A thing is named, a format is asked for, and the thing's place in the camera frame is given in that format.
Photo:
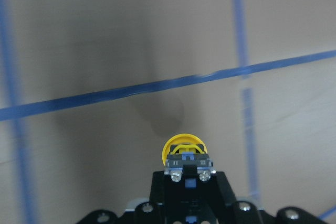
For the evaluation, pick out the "yellow push button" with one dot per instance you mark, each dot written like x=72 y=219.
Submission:
x=186 y=150

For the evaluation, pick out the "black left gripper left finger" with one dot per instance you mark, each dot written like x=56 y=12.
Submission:
x=149 y=211

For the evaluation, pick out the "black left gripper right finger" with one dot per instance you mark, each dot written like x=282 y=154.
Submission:
x=228 y=209

